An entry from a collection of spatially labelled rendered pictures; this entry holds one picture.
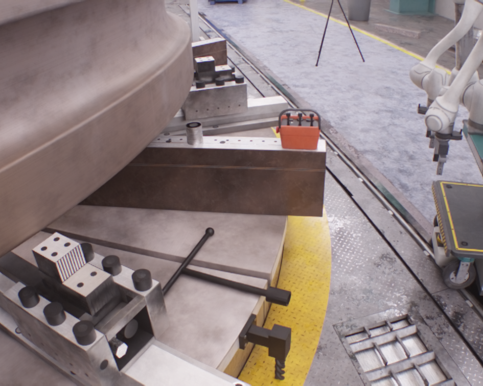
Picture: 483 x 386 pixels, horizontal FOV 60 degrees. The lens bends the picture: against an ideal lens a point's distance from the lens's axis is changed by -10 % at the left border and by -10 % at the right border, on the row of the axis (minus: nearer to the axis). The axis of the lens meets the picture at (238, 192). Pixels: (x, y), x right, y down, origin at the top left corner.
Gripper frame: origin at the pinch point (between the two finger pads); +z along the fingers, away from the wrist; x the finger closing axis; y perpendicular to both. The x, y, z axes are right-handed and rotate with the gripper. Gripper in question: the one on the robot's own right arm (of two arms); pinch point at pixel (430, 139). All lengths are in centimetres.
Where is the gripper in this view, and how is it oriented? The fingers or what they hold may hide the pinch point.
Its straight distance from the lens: 248.2
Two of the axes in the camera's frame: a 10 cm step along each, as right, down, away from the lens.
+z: 0.4, 8.5, 5.3
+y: 9.7, 0.9, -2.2
